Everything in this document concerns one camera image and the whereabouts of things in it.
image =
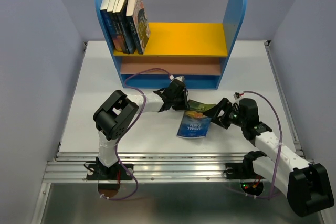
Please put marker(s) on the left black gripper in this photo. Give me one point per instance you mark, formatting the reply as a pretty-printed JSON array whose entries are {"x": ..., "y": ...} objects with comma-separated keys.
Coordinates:
[{"x": 185, "y": 105}]

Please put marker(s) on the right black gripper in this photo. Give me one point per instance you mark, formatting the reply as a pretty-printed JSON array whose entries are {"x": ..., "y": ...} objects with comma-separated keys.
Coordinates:
[{"x": 212, "y": 113}]

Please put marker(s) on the Animal Farm book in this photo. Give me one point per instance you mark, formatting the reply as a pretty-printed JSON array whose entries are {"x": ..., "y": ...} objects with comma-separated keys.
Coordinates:
[{"x": 194, "y": 123}]

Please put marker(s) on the Little Women book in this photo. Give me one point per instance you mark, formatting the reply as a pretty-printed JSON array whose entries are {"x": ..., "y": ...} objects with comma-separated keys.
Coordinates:
[{"x": 138, "y": 23}]

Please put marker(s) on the Nineteen Eighty-Four book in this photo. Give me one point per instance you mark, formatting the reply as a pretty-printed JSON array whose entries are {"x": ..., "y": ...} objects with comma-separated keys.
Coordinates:
[{"x": 127, "y": 30}]

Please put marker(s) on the A Tale of Two Cities book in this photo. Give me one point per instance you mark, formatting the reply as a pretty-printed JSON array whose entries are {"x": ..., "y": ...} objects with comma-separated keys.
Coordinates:
[{"x": 115, "y": 22}]

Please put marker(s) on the Jane Eyre book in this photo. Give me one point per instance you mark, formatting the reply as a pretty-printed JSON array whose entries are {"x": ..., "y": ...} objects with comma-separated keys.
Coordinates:
[{"x": 109, "y": 23}]

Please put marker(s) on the Three Days to See book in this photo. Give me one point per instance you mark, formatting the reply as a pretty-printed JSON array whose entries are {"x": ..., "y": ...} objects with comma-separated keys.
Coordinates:
[{"x": 117, "y": 9}]

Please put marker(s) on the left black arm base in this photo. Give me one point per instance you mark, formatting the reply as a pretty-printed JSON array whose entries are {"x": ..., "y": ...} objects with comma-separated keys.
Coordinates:
[{"x": 96, "y": 171}]

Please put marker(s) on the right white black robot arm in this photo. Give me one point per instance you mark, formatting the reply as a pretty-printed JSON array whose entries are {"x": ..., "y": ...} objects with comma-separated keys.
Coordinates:
[{"x": 305, "y": 185}]

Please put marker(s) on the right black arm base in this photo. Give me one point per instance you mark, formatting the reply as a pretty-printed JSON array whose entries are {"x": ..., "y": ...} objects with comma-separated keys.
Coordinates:
[{"x": 249, "y": 170}]

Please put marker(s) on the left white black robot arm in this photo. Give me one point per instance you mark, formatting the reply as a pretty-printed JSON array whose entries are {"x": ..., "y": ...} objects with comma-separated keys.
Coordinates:
[{"x": 114, "y": 117}]

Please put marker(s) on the blue and yellow bookshelf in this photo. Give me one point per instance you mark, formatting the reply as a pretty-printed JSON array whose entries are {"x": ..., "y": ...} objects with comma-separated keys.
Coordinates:
[{"x": 197, "y": 51}]

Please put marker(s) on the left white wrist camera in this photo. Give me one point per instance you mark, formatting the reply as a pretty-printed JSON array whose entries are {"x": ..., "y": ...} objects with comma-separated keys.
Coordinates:
[{"x": 179, "y": 78}]

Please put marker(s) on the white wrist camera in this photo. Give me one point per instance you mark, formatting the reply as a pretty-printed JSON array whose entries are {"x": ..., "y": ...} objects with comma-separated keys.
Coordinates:
[
  {"x": 179, "y": 78},
  {"x": 238, "y": 96}
]

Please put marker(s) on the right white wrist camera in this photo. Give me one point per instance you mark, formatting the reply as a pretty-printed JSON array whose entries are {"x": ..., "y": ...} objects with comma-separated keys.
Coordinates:
[{"x": 238, "y": 96}]

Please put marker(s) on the aluminium mounting rail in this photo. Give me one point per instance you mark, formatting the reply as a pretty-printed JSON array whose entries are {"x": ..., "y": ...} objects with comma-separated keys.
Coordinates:
[{"x": 197, "y": 167}]

